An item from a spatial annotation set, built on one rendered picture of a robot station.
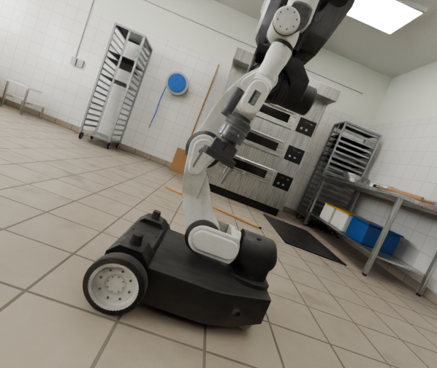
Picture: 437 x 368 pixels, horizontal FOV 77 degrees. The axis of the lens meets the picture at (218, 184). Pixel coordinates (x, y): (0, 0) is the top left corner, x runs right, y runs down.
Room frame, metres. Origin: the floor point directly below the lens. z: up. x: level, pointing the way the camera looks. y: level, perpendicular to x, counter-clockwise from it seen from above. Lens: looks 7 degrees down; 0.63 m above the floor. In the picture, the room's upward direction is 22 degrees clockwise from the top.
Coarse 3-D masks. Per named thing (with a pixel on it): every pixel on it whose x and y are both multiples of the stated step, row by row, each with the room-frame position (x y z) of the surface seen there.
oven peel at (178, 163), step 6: (216, 72) 5.02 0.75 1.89; (210, 84) 4.99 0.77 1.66; (204, 102) 4.94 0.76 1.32; (192, 132) 4.86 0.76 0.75; (180, 150) 4.82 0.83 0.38; (174, 156) 4.80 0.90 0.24; (180, 156) 4.81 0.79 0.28; (186, 156) 4.82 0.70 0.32; (174, 162) 4.79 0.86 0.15; (180, 162) 4.80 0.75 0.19; (174, 168) 4.78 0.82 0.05; (180, 168) 4.79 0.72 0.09
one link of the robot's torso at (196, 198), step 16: (192, 144) 1.02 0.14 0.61; (208, 144) 1.02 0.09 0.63; (192, 160) 1.01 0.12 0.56; (208, 160) 1.02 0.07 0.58; (192, 176) 1.03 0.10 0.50; (192, 192) 1.06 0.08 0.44; (208, 192) 1.07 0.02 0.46; (192, 208) 1.07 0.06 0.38; (208, 208) 1.07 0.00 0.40; (192, 224) 1.06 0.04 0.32; (208, 224) 1.06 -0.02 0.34
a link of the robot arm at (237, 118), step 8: (240, 88) 0.89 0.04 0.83; (232, 96) 0.89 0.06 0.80; (240, 96) 0.90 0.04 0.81; (224, 104) 0.90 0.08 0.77; (232, 104) 0.89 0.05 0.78; (224, 112) 0.89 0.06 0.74; (240, 112) 0.88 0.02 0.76; (224, 120) 0.90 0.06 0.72; (232, 120) 0.87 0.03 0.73; (240, 120) 0.87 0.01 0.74; (248, 120) 0.89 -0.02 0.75; (240, 128) 0.87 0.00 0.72; (248, 128) 0.89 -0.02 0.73
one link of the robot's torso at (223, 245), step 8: (224, 224) 1.21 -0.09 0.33; (192, 232) 1.03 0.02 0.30; (200, 232) 1.02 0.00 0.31; (208, 232) 1.03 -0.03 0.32; (216, 232) 1.04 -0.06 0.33; (224, 232) 1.21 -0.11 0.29; (232, 232) 1.10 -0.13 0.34; (240, 232) 1.13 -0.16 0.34; (192, 240) 1.02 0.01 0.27; (200, 240) 1.02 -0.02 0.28; (208, 240) 1.03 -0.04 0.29; (216, 240) 1.03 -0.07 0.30; (224, 240) 1.03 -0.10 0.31; (232, 240) 1.04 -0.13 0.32; (192, 248) 1.03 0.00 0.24; (200, 248) 1.03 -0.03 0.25; (208, 248) 1.03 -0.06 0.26; (216, 248) 1.03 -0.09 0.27; (224, 248) 1.03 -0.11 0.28; (232, 248) 1.03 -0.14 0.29; (208, 256) 1.04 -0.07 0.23; (216, 256) 1.03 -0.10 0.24; (224, 256) 1.03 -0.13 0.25; (232, 256) 1.03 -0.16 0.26
